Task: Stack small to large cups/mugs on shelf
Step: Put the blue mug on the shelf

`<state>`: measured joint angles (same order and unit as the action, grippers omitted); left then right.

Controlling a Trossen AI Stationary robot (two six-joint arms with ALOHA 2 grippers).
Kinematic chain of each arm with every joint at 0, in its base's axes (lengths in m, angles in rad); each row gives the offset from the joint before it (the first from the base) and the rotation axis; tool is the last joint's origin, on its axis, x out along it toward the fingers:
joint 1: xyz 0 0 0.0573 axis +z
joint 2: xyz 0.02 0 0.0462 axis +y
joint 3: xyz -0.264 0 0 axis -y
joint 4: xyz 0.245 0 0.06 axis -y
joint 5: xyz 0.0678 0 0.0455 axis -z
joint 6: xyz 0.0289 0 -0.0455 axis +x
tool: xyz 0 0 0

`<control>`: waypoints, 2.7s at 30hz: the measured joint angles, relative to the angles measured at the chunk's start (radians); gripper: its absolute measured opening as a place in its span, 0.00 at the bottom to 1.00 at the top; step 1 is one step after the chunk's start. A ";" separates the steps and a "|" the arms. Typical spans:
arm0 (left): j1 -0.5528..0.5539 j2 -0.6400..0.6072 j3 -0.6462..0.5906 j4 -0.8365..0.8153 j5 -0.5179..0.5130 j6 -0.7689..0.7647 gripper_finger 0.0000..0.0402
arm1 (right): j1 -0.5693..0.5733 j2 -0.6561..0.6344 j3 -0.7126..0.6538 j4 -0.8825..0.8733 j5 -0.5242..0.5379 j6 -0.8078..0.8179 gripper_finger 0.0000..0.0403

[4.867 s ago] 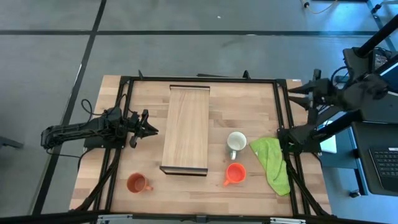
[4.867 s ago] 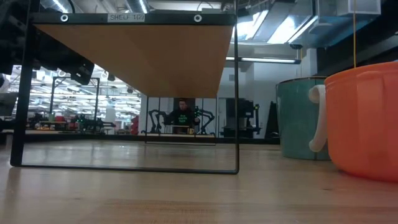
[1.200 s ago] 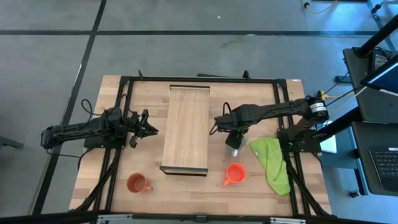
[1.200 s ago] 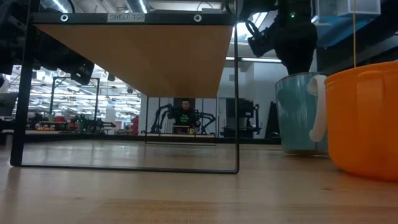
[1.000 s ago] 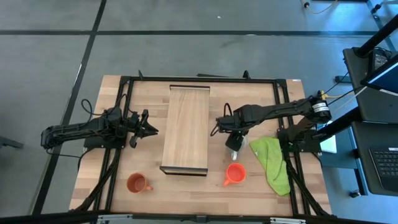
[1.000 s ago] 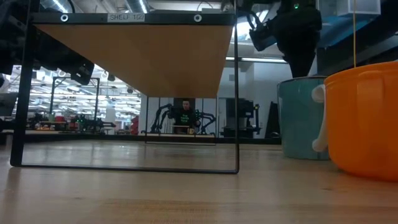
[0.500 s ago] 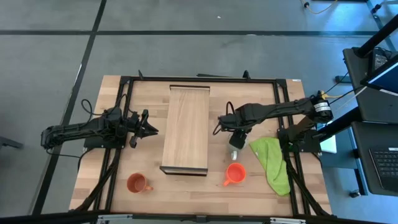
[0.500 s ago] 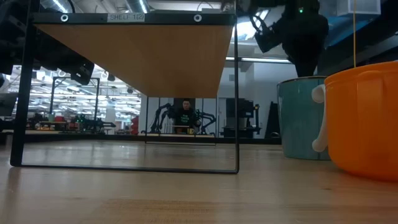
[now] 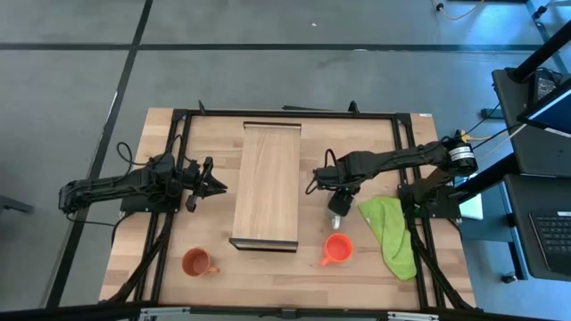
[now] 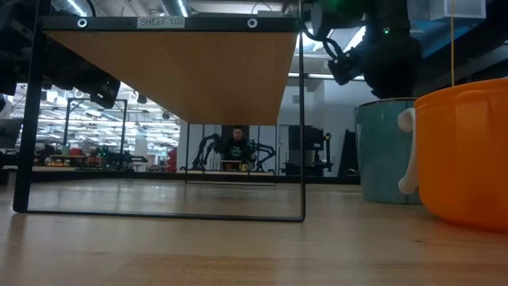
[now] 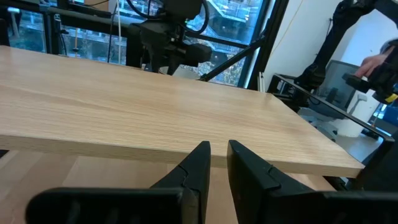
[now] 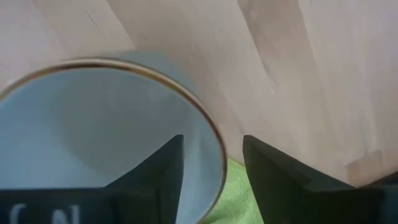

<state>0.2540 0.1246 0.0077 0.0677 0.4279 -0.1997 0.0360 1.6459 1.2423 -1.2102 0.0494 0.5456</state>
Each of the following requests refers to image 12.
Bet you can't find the teal mug with white interior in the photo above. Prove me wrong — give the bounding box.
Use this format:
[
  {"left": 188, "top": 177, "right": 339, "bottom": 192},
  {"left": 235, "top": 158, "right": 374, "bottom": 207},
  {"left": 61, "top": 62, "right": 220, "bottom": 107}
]
[{"left": 0, "top": 57, "right": 228, "bottom": 224}]

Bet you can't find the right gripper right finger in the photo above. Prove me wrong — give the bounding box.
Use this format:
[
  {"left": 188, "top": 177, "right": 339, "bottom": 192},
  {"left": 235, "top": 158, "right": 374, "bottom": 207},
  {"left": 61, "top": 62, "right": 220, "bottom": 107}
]
[{"left": 242, "top": 134, "right": 384, "bottom": 224}]

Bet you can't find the green microfibre cloth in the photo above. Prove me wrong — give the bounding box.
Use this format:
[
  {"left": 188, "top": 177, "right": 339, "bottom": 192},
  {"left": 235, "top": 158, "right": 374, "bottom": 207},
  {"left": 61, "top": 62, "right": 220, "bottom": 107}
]
[{"left": 201, "top": 157, "right": 265, "bottom": 224}]

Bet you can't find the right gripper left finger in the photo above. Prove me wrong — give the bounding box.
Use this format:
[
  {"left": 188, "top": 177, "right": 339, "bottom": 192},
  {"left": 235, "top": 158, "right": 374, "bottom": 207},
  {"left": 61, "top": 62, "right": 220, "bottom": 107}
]
[{"left": 104, "top": 134, "right": 185, "bottom": 224}]

